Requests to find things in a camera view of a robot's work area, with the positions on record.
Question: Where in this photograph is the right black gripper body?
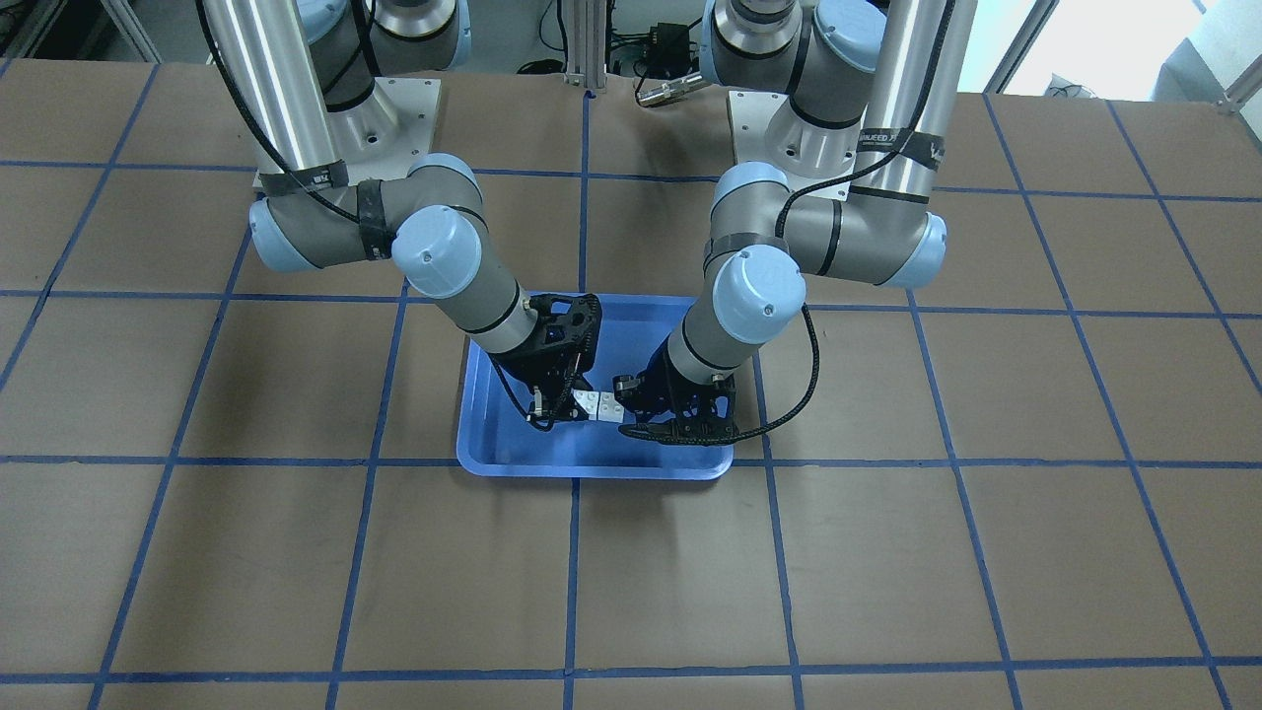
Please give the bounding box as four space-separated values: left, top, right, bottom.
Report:
490 293 602 415

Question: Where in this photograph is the black braided cable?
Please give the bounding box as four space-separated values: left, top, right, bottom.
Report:
721 0 957 440

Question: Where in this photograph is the aluminium frame post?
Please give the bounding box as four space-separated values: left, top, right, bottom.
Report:
557 1 611 98

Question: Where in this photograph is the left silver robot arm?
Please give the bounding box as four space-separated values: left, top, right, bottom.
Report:
615 1 976 446

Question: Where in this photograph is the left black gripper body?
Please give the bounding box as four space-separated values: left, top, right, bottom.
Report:
622 356 738 445

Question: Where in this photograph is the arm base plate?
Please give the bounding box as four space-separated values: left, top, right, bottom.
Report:
729 90 872 190
254 79 442 195

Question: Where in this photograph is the blue plastic tray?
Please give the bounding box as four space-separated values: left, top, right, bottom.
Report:
456 295 734 480

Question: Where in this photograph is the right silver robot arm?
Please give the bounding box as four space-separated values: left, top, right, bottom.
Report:
196 1 599 431

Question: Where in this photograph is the white block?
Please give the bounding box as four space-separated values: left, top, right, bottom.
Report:
570 390 604 421
596 391 626 424

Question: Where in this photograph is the black power adapter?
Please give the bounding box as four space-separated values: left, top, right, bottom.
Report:
646 23 692 66

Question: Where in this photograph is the silver cylindrical connector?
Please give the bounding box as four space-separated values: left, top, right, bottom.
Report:
635 72 711 108

